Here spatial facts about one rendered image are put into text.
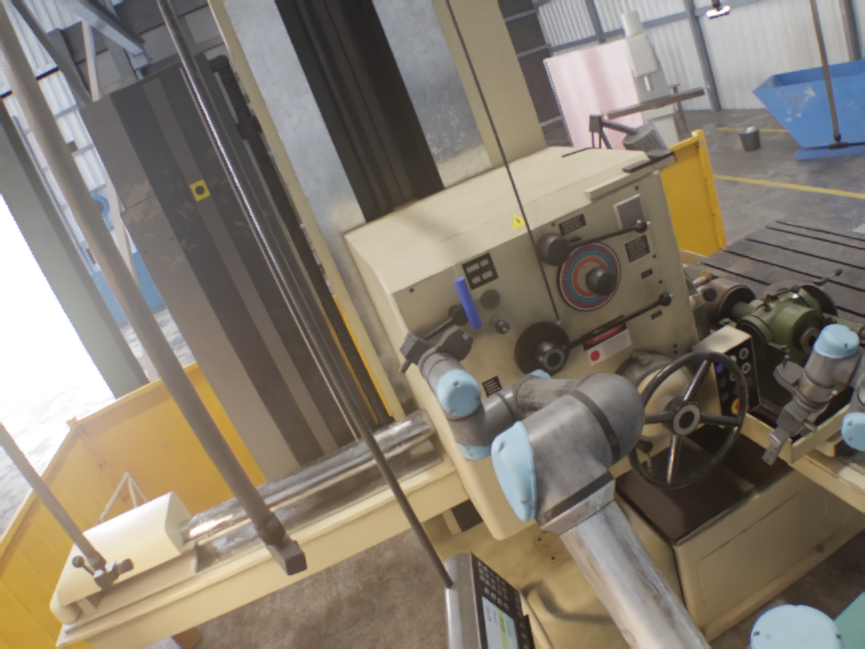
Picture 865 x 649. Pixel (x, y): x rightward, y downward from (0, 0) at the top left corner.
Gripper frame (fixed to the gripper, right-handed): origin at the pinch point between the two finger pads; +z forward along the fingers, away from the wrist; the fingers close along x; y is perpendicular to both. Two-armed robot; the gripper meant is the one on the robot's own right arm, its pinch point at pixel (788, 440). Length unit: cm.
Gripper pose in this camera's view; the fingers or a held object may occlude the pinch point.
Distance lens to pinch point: 145.5
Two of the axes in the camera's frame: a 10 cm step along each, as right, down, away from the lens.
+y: 5.3, 5.3, -6.7
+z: 0.3, 7.7, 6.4
